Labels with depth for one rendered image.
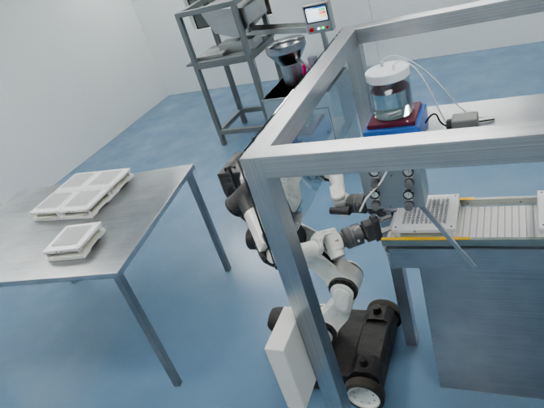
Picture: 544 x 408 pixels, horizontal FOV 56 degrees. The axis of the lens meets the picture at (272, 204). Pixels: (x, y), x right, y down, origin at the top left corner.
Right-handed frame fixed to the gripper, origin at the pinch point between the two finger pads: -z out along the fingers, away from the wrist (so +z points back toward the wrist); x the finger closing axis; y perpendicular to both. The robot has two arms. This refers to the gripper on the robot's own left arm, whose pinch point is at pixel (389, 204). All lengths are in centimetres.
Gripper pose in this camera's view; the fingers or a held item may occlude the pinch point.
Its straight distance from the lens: 227.8
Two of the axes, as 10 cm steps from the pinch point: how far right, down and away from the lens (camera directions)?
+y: -4.7, 5.6, -6.8
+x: 2.8, 8.3, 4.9
